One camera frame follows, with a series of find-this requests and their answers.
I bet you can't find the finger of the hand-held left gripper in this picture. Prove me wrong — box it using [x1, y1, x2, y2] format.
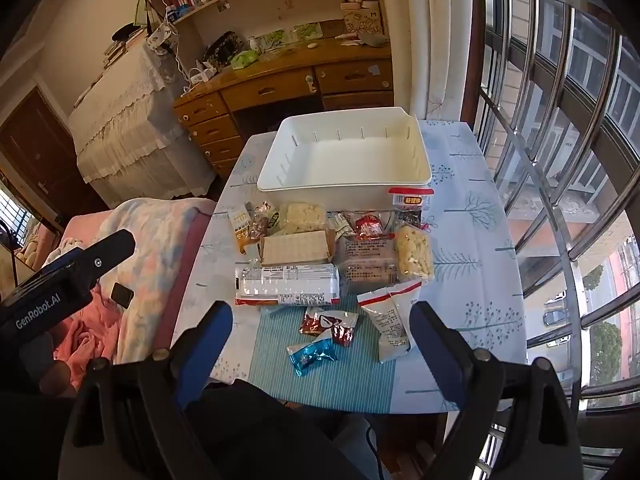
[46, 229, 137, 282]

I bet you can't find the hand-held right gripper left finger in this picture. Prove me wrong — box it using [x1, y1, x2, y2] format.
[60, 300, 236, 480]

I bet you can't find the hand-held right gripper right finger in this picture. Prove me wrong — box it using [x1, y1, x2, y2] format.
[407, 301, 586, 480]

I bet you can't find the white packet red stripe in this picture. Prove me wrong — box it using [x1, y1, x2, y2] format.
[356, 281, 424, 364]

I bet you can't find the clear tray pastry pack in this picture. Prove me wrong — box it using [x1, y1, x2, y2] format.
[339, 234, 399, 295]

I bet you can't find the long white biscuit pack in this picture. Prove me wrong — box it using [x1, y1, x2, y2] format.
[234, 262, 342, 307]

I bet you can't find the brown paper cookie pack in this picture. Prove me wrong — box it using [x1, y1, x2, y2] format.
[257, 229, 337, 267]

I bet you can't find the white plastic bin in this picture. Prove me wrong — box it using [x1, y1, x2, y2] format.
[256, 106, 433, 198]

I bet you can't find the person's left hand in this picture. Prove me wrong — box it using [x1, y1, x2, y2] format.
[30, 359, 77, 398]

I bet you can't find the pink white blanket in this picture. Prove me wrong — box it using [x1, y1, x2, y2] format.
[17, 197, 216, 391]

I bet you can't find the small black square object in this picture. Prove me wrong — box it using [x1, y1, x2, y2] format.
[110, 282, 135, 307]

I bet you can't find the yellow puffed snack bag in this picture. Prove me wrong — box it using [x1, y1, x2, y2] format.
[394, 224, 435, 283]

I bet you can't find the dark red candy packet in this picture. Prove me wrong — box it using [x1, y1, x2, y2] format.
[330, 324, 357, 347]

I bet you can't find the blue candy packet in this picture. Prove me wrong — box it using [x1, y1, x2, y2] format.
[286, 337, 338, 377]

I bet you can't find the wooden door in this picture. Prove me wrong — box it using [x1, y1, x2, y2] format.
[0, 85, 118, 231]

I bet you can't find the red white candy packet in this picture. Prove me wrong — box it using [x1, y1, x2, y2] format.
[299, 306, 361, 337]

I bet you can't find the white lace cloth cover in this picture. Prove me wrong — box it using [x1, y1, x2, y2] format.
[67, 35, 218, 208]

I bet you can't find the orange white snack packet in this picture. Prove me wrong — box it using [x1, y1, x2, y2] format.
[227, 205, 258, 256]

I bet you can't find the red snack clear wrapper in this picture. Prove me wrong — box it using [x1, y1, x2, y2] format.
[352, 212, 393, 241]

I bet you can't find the brown candy clear wrapper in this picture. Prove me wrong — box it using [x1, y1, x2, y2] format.
[248, 202, 273, 238]

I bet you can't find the dark dried fruit pack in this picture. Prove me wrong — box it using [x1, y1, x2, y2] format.
[389, 186, 435, 231]

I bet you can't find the clear rice cracker pack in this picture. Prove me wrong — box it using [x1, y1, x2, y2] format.
[277, 201, 331, 236]

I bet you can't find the wooden desk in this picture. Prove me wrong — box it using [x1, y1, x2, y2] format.
[172, 35, 396, 181]

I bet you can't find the black patterned bag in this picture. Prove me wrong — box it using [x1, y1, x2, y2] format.
[202, 31, 241, 68]

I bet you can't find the wooden bookshelf hutch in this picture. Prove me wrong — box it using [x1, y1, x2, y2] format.
[127, 0, 391, 56]

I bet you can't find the white curtain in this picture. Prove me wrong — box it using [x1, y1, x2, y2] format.
[390, 0, 476, 126]

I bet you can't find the printed cardboard box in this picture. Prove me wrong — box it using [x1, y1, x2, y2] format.
[341, 2, 383, 36]

